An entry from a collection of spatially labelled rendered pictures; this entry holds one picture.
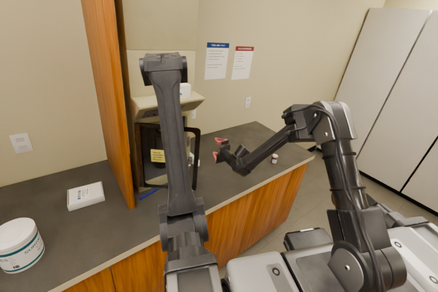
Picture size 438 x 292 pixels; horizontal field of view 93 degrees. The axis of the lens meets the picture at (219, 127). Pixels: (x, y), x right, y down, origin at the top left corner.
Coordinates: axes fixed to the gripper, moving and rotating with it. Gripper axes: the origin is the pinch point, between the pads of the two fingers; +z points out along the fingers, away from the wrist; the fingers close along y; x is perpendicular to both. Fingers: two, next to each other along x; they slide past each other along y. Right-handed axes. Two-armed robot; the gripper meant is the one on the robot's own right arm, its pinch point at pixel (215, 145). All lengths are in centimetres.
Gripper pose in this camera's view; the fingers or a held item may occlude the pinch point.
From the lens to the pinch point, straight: 122.2
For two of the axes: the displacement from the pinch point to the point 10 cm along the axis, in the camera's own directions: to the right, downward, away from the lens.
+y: 1.1, -8.8, -4.7
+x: -8.0, 2.0, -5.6
